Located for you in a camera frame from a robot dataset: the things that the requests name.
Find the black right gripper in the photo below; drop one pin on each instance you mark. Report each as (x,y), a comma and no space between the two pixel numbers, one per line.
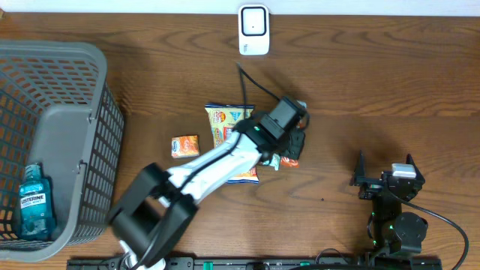
(372,186)

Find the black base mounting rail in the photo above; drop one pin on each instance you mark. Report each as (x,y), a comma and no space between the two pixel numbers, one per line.
(189,263)

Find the mint green wipes pack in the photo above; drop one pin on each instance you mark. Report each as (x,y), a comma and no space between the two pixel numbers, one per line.
(275,160)

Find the yellow white wipes packet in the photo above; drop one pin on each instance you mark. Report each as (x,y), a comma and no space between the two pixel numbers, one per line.
(222,119)

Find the white barcode scanner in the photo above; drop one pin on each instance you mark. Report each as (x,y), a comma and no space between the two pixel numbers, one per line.
(253,30)

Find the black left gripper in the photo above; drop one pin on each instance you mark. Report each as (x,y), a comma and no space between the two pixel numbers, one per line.
(298,150)

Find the grey plastic shopping basket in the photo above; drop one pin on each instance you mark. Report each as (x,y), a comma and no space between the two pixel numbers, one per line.
(57,111)

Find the red chocolate bar wrapper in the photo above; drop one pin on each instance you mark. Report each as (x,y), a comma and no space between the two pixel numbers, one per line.
(290,162)

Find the orange white snack packet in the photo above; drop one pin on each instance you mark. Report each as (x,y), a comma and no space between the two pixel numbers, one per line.
(185,146)

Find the blue Listerine mouthwash bottle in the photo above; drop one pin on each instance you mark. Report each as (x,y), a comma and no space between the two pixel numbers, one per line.
(36,208)

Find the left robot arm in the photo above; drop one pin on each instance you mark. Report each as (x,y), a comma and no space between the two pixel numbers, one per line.
(154,212)

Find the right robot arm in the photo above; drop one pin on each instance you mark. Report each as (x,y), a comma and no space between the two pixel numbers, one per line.
(395,233)

